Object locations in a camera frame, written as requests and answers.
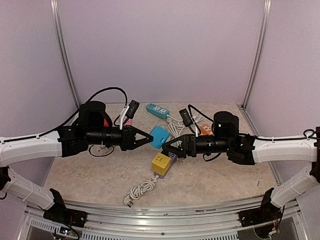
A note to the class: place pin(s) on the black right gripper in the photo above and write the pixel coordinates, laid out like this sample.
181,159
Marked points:
190,142

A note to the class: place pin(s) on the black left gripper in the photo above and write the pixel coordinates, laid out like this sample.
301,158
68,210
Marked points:
129,132

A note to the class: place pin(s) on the pink plug adapter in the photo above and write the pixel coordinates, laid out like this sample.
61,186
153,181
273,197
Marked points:
129,122

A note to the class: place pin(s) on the light blue small adapter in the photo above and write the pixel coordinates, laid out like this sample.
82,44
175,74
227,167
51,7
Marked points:
160,136

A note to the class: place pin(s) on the yellow black plug adapter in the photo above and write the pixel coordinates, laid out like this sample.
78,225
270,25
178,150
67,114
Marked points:
160,164

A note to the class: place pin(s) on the red cube socket adapter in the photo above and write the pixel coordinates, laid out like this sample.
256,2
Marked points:
107,123

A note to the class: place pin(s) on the orange power strip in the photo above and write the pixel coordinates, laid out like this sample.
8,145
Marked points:
206,130

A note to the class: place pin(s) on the purple power strip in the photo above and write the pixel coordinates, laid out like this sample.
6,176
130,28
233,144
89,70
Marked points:
173,160

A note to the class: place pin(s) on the white usb charger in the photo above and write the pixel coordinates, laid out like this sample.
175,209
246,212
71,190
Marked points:
103,148

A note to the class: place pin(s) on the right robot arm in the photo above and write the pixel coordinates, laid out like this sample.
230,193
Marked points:
246,149

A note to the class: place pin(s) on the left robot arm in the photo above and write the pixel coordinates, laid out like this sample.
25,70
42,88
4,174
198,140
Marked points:
91,126

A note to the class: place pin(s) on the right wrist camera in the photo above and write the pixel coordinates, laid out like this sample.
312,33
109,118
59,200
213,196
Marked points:
186,118

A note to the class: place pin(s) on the aluminium front frame rail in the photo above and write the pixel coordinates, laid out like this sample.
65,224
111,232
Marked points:
205,222

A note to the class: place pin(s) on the right aluminium corner post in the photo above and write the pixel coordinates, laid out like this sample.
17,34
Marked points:
258,53

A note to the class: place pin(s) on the aluminium corner post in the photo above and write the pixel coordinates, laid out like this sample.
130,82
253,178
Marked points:
54,5
258,53

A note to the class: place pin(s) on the left aluminium corner post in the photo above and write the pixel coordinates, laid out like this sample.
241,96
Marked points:
54,5

